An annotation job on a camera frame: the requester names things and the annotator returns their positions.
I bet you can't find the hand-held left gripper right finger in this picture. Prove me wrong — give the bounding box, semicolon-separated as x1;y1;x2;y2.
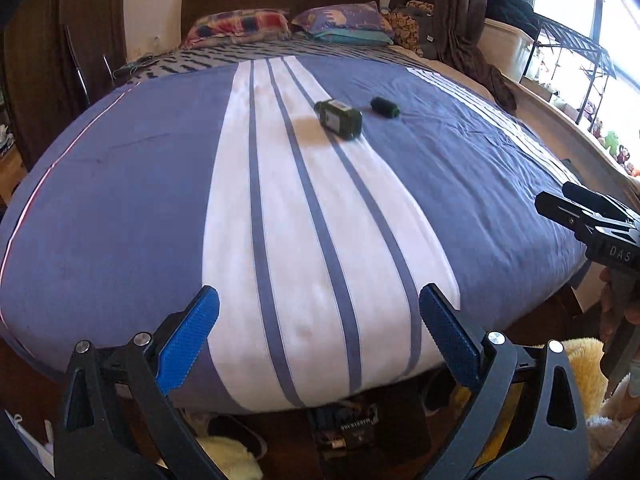
419;282;592;480

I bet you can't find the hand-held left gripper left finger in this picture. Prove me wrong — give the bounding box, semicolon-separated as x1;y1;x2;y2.
54;285;221;480

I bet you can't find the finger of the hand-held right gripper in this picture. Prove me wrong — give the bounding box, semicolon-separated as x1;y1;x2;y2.
561;181;640;218
534;191;640;242

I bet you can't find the person's right hand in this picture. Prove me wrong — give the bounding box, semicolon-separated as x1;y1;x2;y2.
599;266;640;347

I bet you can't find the row of plush toys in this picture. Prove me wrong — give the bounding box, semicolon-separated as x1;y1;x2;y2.
580;99;640;178

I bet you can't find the black shoe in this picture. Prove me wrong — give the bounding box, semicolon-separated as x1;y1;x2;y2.
206;414;269;459

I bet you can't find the cream fluffy cloth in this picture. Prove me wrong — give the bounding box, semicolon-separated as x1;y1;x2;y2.
559;338;640;468

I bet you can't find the yellow fluffy cloth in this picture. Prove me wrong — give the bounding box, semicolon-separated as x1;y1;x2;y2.
192;436;264;480

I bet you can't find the black device under bed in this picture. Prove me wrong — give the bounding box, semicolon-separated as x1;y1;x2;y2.
306;399;382;462

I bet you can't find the black metal rack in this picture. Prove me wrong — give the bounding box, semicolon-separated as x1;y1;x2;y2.
521;12;640;127

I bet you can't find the blue white striped blanket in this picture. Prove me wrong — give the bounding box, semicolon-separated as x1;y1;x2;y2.
0;52;597;412

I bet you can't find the white storage box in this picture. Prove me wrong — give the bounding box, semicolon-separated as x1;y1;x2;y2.
481;17;545;87

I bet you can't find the white paper bag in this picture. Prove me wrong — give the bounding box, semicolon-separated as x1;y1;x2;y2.
4;411;57;477

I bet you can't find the black thread spool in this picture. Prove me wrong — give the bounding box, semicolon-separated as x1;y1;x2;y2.
370;97;401;120

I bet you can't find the black jacket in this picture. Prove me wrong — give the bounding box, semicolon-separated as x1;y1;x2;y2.
486;0;542;29

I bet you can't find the brown curtain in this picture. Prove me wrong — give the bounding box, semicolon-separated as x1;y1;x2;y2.
389;0;517;115

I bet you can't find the dark green bag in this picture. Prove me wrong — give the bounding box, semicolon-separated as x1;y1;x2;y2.
404;0;437;57

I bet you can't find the brown patterned cushion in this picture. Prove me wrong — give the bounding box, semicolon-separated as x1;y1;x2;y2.
386;7;424;57

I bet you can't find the dark green box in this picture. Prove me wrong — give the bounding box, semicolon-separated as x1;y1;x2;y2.
314;99;364;141

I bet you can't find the teal pillow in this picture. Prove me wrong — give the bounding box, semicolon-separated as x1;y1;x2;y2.
312;30;396;47

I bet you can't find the grey zigzag bed sheet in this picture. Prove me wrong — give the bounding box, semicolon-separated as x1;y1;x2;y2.
112;34;417;87

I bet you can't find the purple printed pillow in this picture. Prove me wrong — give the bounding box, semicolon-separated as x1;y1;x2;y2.
291;1;397;41

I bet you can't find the plaid pillow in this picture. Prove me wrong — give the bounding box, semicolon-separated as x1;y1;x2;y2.
182;8;294;51

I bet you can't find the dark wooden wardrobe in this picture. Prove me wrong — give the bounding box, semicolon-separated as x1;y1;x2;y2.
0;0;127;163

